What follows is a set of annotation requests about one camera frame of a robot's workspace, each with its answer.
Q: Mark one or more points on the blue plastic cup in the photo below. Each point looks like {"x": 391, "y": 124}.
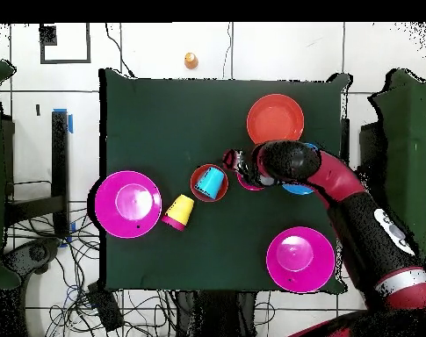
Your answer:
{"x": 209, "y": 182}

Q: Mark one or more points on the orange plastic cup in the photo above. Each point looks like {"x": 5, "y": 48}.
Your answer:
{"x": 191, "y": 61}

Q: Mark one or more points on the black metal stand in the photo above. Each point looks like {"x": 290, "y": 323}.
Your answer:
{"x": 59, "y": 158}
{"x": 345, "y": 137}

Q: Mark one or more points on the small red plastic bowl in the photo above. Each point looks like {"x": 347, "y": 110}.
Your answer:
{"x": 246, "y": 186}

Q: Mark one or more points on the blue plastic bowl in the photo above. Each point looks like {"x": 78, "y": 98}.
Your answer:
{"x": 297, "y": 190}

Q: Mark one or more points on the large pink plastic bowl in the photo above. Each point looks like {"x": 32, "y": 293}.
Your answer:
{"x": 128, "y": 203}
{"x": 300, "y": 259}

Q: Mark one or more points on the small orange plastic bowl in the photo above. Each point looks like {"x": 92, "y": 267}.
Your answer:
{"x": 197, "y": 175}

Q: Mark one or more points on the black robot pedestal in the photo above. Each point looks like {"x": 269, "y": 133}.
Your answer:
{"x": 216, "y": 316}

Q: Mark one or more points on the black power strip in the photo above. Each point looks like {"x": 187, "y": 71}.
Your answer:
{"x": 105, "y": 309}

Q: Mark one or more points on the large orange plastic bowl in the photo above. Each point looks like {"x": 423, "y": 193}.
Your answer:
{"x": 275, "y": 119}

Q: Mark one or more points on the dark green tablecloth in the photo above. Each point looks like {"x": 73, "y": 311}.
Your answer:
{"x": 145, "y": 105}

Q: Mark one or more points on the grey office chair base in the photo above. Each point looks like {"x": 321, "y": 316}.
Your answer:
{"x": 37, "y": 252}

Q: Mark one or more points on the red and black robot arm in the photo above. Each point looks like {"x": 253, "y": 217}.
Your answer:
{"x": 335, "y": 179}

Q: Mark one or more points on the black square floor frame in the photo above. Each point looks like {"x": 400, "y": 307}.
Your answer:
{"x": 48, "y": 35}

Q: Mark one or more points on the red plastic cup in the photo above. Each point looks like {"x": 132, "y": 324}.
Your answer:
{"x": 173, "y": 223}

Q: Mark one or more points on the yellow plastic cup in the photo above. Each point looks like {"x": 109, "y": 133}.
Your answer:
{"x": 180, "y": 209}

